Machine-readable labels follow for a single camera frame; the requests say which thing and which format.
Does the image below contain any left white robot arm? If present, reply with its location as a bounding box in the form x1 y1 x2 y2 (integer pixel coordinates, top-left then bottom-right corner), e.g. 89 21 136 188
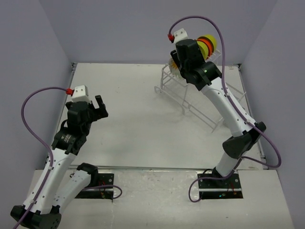
10 95 108 229

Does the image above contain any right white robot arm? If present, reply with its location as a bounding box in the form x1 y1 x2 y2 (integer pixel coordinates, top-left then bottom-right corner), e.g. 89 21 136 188
171 39 266 187

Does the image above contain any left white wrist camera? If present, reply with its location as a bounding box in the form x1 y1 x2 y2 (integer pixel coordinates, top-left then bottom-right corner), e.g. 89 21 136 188
71 85 91 103

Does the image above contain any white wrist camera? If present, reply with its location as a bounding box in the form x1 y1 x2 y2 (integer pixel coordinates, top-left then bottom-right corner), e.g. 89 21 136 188
173 28 189 44
71 85 91 103

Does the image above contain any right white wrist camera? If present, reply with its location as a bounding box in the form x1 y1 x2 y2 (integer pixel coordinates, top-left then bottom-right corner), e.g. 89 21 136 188
173 28 189 44

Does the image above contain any white wire dish rack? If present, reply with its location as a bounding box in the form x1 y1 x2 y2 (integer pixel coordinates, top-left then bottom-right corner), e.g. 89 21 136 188
153 49 247 134

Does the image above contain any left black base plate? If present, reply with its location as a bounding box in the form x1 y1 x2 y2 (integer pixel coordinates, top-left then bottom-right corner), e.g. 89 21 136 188
74 172 114 200

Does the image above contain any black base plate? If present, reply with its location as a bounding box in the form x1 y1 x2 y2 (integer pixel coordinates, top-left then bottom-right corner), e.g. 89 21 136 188
198 173 243 200
74 172 114 200

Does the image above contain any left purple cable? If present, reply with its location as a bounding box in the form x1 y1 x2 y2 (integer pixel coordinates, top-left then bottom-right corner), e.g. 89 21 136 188
20 86 73 229

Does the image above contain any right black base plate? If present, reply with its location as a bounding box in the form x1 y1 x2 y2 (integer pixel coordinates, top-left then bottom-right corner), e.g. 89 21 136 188
198 173 243 200

